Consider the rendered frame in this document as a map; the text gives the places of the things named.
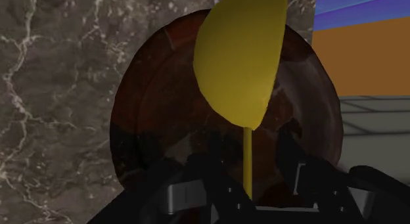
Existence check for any yellow spoon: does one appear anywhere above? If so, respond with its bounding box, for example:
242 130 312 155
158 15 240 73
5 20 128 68
193 0 288 201

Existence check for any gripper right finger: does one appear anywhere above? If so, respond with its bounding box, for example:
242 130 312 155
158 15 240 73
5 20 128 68
277 118 410 224

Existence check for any dark brown round plate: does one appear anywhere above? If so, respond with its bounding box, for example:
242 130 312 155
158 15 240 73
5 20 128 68
109 9 344 209

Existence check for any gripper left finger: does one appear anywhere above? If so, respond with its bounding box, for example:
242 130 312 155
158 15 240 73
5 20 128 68
87 131 257 224

